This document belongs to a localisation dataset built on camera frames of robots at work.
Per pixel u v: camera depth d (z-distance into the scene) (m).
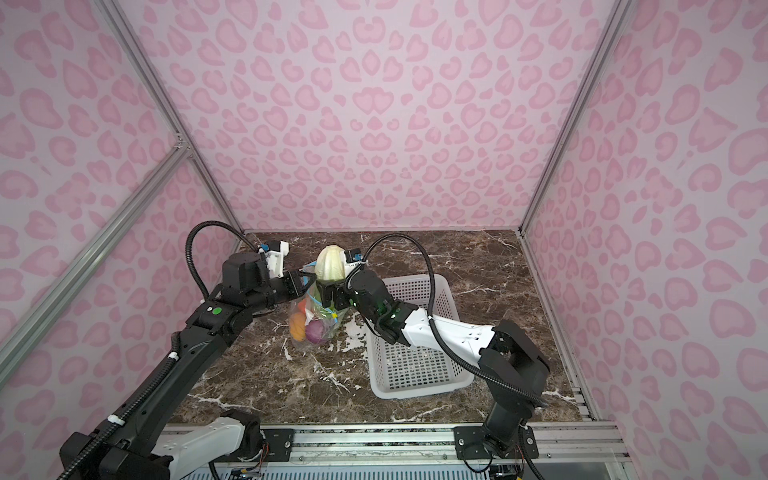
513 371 0.44
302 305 0.80
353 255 0.68
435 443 0.75
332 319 0.72
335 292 0.70
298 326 0.88
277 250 0.68
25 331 0.52
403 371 0.84
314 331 0.86
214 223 0.60
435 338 0.50
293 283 0.64
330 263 0.75
